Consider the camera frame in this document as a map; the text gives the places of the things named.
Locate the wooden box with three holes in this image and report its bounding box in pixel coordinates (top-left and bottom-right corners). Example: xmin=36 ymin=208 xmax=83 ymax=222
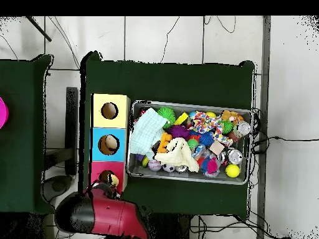
xmin=88 ymin=93 xmax=132 ymax=194

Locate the purple knobbly ball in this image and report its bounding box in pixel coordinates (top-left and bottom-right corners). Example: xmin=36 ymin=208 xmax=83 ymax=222
xmin=167 ymin=124 xmax=191 ymax=141

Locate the green spiky rubber ball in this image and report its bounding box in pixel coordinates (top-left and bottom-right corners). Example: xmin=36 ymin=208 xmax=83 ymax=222
xmin=156 ymin=106 xmax=177 ymax=129

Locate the orange plastic block toy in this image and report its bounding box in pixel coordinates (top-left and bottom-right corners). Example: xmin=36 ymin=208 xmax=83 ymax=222
xmin=156 ymin=132 xmax=173 ymax=154

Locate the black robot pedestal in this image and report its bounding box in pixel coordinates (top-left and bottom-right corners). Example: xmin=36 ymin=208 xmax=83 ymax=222
xmin=146 ymin=213 xmax=192 ymax=239

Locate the colourful dotted cloth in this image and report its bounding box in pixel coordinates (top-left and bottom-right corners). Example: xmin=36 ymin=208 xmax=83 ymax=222
xmin=191 ymin=111 xmax=234 ymax=148

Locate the silver drink can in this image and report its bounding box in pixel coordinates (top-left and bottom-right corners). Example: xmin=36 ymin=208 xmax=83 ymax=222
xmin=227 ymin=148 xmax=244 ymax=166

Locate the cream knitted cloth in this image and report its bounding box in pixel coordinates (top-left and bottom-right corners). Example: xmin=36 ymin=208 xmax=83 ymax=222
xmin=154 ymin=137 xmax=201 ymax=173

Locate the mint green knitted cloth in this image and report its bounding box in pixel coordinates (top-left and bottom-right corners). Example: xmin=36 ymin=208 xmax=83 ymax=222
xmin=129 ymin=107 xmax=171 ymax=161

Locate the shallow silver mesh bin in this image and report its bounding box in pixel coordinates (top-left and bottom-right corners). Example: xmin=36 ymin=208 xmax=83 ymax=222
xmin=126 ymin=100 xmax=253 ymax=185

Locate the yellow ball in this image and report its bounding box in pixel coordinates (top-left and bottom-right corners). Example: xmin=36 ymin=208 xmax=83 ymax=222
xmin=225 ymin=163 xmax=242 ymax=179

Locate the black power cable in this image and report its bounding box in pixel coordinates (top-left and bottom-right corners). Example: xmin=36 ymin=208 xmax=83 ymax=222
xmin=252 ymin=135 xmax=319 ymax=148

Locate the black rod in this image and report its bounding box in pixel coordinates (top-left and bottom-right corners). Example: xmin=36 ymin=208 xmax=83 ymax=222
xmin=26 ymin=16 xmax=53 ymax=42

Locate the dark green table cloth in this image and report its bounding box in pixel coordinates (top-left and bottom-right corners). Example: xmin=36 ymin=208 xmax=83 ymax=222
xmin=78 ymin=50 xmax=257 ymax=217

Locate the dark green cloth side table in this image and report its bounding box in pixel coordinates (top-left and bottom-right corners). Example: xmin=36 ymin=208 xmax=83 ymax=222
xmin=0 ymin=53 xmax=57 ymax=215

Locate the pink round object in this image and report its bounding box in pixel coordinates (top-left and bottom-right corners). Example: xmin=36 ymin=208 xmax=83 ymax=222
xmin=0 ymin=96 xmax=10 ymax=130

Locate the brown plush toy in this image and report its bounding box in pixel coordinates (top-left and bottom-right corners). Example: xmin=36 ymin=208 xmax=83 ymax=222
xmin=221 ymin=110 xmax=244 ymax=123

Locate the thin black floor cable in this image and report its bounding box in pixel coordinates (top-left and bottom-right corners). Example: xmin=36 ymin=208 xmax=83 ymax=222
xmin=159 ymin=16 xmax=181 ymax=64

